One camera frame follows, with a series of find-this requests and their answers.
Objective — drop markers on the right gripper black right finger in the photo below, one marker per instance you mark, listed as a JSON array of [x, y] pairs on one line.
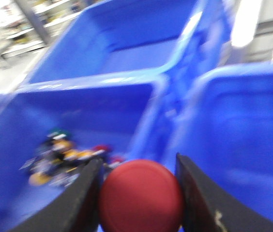
[[209, 208]]

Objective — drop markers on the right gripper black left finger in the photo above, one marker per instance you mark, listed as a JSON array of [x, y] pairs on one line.
[[74, 210]]

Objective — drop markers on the blue plastic bin right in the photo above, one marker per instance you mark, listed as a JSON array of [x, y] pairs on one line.
[[226, 128]]

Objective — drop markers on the pile of push buttons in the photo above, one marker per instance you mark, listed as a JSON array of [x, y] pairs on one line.
[[58, 163]]

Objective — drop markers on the blue plastic bin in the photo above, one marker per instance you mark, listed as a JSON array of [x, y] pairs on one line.
[[226, 128], [127, 114]]

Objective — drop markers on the blue plastic bin left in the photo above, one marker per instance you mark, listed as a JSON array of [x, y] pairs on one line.
[[127, 114]]

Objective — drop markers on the blue bin rear left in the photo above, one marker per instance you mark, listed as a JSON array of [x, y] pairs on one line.
[[137, 36]]

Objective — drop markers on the red mushroom push button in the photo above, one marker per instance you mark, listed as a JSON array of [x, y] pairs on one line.
[[141, 196]]

